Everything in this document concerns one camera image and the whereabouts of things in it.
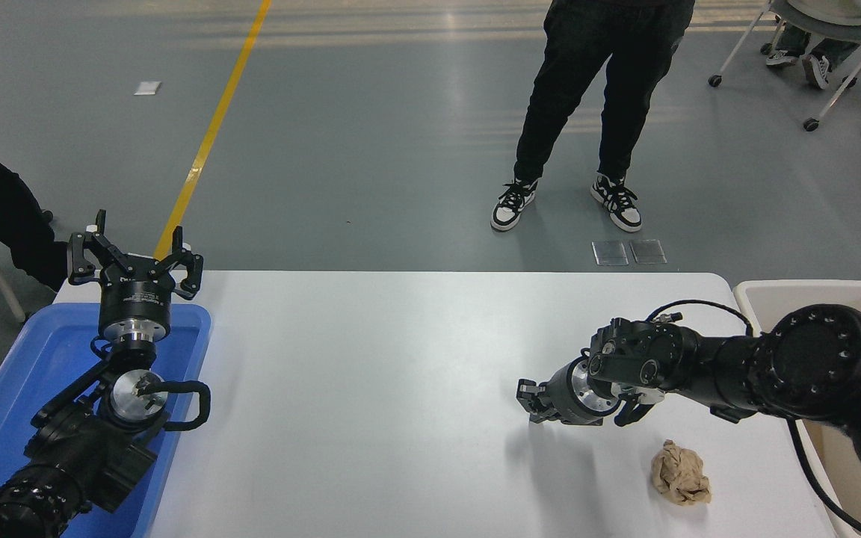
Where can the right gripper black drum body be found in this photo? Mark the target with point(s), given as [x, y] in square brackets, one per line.
[569, 396]

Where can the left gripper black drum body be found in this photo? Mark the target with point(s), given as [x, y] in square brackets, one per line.
[135, 299]

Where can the tan paper ball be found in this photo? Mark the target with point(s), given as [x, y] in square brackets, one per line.
[679, 474]

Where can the blue plastic tray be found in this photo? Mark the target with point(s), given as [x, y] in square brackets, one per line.
[42, 351]

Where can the clear floor plate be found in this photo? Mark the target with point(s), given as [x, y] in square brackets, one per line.
[610, 253]
[648, 252]

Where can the large pale bin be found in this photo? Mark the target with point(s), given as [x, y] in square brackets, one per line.
[849, 478]

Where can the standing person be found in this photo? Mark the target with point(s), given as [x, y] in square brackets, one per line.
[610, 75]

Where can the seated person on wheeled chair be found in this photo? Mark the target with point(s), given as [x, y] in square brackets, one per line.
[819, 52]

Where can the white wheeled chair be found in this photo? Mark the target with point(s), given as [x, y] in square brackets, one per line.
[841, 30]

